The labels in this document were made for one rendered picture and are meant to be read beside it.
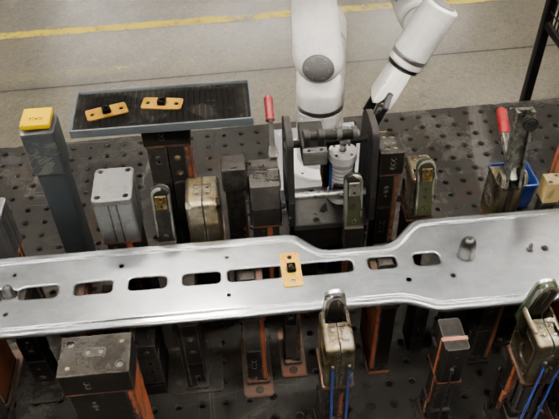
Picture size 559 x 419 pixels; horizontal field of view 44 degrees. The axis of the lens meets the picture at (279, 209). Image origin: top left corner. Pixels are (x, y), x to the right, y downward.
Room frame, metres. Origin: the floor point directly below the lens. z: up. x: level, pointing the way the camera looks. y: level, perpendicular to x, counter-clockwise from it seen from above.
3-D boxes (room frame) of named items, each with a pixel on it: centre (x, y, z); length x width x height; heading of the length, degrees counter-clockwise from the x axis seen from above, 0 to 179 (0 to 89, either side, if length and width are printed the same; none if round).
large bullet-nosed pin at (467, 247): (0.88, -0.36, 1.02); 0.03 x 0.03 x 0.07
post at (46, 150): (1.16, 0.49, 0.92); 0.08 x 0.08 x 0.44; 4
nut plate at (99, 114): (1.16, 0.35, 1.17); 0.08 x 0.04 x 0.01; 110
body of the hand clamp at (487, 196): (1.06, -0.47, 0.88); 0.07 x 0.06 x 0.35; 4
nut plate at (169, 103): (1.19, 0.24, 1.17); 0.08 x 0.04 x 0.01; 84
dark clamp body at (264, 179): (1.05, 0.03, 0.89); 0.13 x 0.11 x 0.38; 4
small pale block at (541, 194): (1.02, -0.55, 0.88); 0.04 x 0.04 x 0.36; 4
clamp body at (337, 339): (0.69, -0.09, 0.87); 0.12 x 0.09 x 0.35; 4
